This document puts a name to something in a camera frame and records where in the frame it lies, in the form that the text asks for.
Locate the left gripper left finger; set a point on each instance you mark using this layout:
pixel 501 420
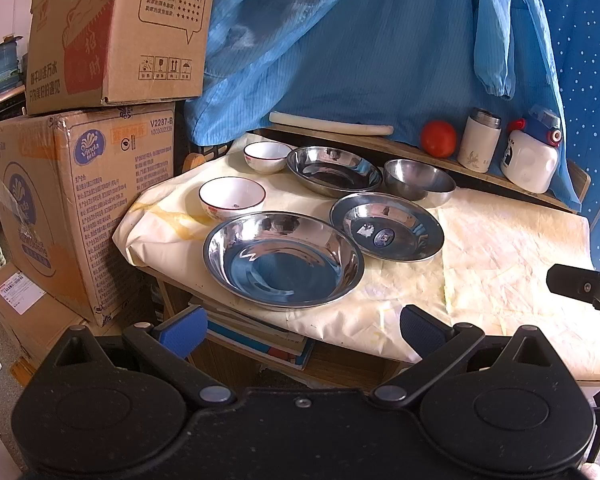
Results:
pixel 163 350

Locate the steel plate with sticker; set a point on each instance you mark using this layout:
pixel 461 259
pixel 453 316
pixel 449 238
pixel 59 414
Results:
pixel 388 227

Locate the stack of books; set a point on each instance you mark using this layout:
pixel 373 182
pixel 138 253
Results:
pixel 258 338

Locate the large steel plate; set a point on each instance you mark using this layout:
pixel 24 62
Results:
pixel 283 261

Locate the Vinda cardboard box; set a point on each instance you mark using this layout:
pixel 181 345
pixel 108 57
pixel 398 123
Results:
pixel 66 181

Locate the small floor cardboard box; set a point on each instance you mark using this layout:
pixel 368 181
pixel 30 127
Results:
pixel 31 317

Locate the orange wooden knob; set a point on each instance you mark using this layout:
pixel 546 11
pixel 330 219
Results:
pixel 193 160

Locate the red tomato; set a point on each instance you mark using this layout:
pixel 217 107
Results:
pixel 438 139

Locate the small steel bowl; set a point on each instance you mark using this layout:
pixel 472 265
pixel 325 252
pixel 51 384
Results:
pixel 426 185

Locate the blue garment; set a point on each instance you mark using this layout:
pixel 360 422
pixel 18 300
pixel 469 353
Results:
pixel 396 63

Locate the upper cardboard box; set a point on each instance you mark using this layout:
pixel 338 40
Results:
pixel 94 53

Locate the white foam stick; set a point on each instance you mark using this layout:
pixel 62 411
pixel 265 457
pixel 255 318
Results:
pixel 347 128

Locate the blue dotted cloth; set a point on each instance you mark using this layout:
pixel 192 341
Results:
pixel 590 85

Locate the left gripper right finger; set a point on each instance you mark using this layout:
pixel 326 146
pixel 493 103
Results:
pixel 440 347

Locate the white blue water bottle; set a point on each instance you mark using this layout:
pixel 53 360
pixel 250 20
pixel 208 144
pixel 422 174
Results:
pixel 530 159

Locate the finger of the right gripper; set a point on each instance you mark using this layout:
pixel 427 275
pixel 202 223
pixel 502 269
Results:
pixel 575 283

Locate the wooden shelf ledge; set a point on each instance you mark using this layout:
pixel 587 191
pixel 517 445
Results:
pixel 380 150

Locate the white thermos cup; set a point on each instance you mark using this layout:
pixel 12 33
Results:
pixel 480 138

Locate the white red-rimmed bowl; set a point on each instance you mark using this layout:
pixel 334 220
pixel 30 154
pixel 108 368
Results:
pixel 266 157
pixel 227 197

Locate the cream paper table cover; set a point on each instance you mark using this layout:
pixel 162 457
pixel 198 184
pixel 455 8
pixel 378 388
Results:
pixel 491 270

